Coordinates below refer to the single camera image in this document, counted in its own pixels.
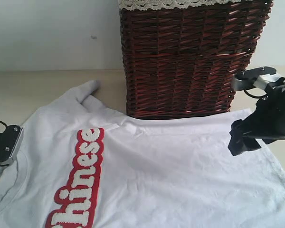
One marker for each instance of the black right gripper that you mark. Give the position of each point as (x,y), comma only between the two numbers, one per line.
(267,122)

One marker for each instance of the white t-shirt with red lettering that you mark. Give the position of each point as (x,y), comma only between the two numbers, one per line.
(83,165)

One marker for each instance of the brown wicker basket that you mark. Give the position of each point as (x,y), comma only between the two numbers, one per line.
(180,62)

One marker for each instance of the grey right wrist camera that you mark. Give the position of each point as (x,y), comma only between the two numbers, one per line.
(257,78)

